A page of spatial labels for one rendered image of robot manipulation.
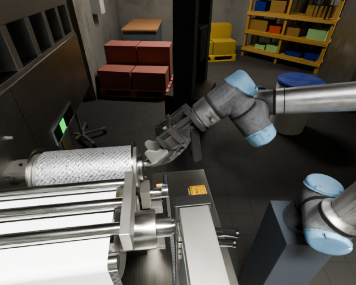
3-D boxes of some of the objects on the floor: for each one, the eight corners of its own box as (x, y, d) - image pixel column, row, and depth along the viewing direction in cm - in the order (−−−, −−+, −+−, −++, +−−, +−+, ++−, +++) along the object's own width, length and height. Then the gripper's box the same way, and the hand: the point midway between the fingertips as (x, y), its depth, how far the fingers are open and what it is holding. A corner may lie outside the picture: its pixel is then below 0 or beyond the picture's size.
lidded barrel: (298, 117, 328) (316, 72, 288) (313, 138, 285) (335, 90, 244) (261, 115, 333) (272, 71, 292) (269, 136, 289) (284, 87, 248)
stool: (111, 128, 305) (101, 85, 267) (92, 155, 258) (78, 107, 221) (72, 125, 311) (57, 82, 273) (48, 151, 264) (26, 104, 226)
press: (164, 133, 295) (147, -228, 133) (169, 103, 364) (162, -159, 202) (216, 134, 292) (264, -232, 130) (211, 104, 361) (239, -160, 199)
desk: (163, 51, 615) (162, 18, 566) (159, 69, 498) (157, 29, 449) (137, 51, 616) (133, 18, 567) (126, 69, 499) (120, 29, 450)
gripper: (185, 96, 59) (130, 142, 65) (190, 115, 51) (127, 164, 58) (203, 116, 63) (150, 156, 70) (211, 136, 55) (151, 180, 62)
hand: (150, 163), depth 65 cm, fingers closed, pressing on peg
